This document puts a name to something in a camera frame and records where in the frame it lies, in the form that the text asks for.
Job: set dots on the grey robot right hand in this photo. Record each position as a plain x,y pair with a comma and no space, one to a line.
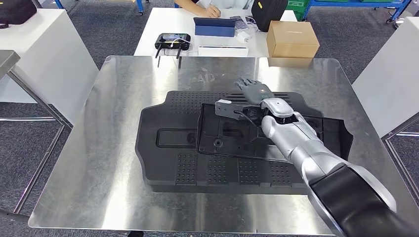
253,91

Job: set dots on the black car part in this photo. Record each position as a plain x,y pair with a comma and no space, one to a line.
229,140

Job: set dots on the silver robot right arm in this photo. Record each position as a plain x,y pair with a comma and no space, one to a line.
294,140

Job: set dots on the blue metal shelf rack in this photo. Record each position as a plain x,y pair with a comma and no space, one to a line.
353,4

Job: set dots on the steel workbench table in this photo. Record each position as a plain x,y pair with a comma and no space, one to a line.
98,147

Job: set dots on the white charger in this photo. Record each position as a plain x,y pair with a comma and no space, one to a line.
243,36

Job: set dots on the brown cardboard box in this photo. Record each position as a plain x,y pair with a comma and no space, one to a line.
291,41

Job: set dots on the smartphone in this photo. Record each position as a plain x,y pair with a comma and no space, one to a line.
239,23

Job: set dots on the blue tablet case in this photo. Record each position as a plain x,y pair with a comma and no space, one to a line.
214,29

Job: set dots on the black bag with yellow tag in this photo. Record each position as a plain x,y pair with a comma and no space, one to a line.
268,13

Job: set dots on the green plastic crate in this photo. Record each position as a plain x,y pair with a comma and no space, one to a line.
298,8

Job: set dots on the black remote controller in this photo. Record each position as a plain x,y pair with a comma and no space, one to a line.
172,41

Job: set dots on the person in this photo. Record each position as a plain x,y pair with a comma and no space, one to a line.
199,8

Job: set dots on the large black molded panel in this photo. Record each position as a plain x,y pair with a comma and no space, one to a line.
170,157

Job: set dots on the white desk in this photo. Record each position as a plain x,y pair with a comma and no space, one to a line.
157,23

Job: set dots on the white board panel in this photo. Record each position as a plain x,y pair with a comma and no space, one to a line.
49,55
389,75

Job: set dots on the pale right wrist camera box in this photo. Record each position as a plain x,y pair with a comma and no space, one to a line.
226,109

